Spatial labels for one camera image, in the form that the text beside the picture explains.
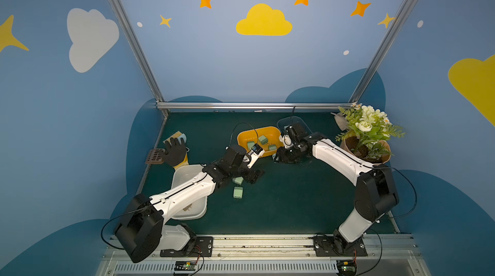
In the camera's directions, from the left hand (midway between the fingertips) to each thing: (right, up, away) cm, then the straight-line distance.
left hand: (259, 162), depth 82 cm
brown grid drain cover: (-53, 0, +17) cm, 56 cm away
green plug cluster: (+4, +9, +26) cm, 27 cm away
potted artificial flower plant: (+43, +13, -6) cm, 45 cm away
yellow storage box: (+7, +9, +26) cm, 28 cm away
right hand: (+11, +1, +7) cm, 13 cm away
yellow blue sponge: (-45, +11, +29) cm, 55 cm away
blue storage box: (+25, +18, +30) cm, 43 cm away
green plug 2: (-9, -15, +5) cm, 18 cm away
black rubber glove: (-44, +2, +19) cm, 48 cm away
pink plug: (-31, -20, +2) cm, 38 cm away
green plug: (-4, +5, +30) cm, 30 cm away
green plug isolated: (+8, +5, +20) cm, 23 cm away
